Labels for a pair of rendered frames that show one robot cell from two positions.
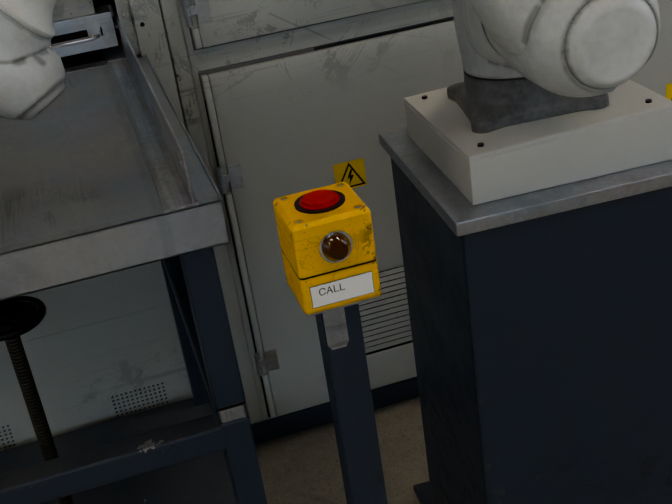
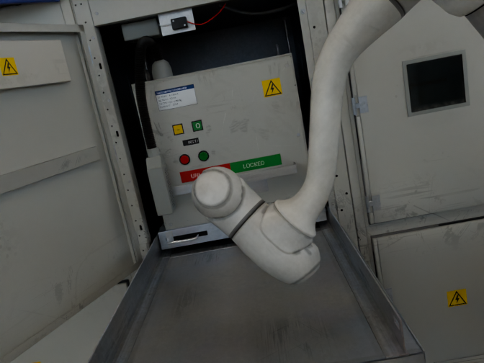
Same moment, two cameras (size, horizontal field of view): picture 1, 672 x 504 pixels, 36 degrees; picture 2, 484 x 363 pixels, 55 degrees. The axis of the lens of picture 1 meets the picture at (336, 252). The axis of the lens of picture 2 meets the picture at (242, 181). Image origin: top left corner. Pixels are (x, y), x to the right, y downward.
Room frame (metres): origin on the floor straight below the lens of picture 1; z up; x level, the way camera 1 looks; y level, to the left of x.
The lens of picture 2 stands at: (0.35, 0.17, 1.36)
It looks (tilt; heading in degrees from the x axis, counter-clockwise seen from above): 12 degrees down; 15
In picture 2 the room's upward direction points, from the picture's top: 11 degrees counter-clockwise
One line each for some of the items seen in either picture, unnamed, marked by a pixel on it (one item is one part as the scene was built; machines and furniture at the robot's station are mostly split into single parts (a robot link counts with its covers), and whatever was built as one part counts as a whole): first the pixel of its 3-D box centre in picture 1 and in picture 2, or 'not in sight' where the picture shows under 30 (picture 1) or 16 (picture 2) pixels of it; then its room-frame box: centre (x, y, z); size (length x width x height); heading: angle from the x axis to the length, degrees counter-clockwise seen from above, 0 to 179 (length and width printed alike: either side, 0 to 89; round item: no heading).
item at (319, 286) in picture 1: (326, 247); not in sight; (0.93, 0.01, 0.85); 0.08 x 0.08 x 0.10; 13
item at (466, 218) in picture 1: (532, 152); not in sight; (1.34, -0.29, 0.74); 0.35 x 0.35 x 0.02; 10
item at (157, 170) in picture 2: not in sight; (160, 184); (1.62, 0.77, 1.09); 0.08 x 0.05 x 0.17; 13
